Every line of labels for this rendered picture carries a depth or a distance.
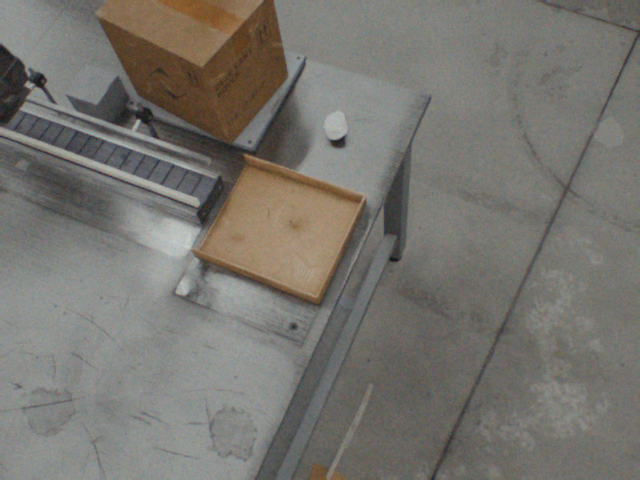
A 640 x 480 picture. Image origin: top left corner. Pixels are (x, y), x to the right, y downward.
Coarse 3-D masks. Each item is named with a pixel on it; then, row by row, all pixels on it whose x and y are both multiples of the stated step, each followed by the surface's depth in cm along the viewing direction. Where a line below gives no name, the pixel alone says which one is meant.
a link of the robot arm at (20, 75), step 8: (16, 72) 130; (24, 72) 131; (16, 80) 130; (24, 80) 133; (0, 88) 133; (8, 88) 134; (16, 88) 133; (0, 96) 133; (0, 104) 135; (0, 112) 136
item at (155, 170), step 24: (24, 120) 158; (48, 120) 157; (24, 144) 155; (48, 144) 154; (72, 144) 153; (96, 144) 153; (120, 168) 149; (144, 168) 148; (168, 168) 148; (192, 192) 144
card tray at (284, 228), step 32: (256, 160) 149; (256, 192) 148; (288, 192) 147; (320, 192) 147; (352, 192) 142; (224, 224) 145; (256, 224) 144; (288, 224) 144; (320, 224) 143; (352, 224) 139; (224, 256) 142; (256, 256) 141; (288, 256) 140; (320, 256) 140; (288, 288) 134; (320, 288) 132
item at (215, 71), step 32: (128, 0) 139; (160, 0) 138; (192, 0) 137; (224, 0) 136; (256, 0) 136; (128, 32) 136; (160, 32) 134; (192, 32) 133; (224, 32) 132; (256, 32) 139; (128, 64) 150; (160, 64) 139; (192, 64) 130; (224, 64) 135; (256, 64) 145; (160, 96) 154; (192, 96) 143; (224, 96) 140; (256, 96) 152; (224, 128) 147
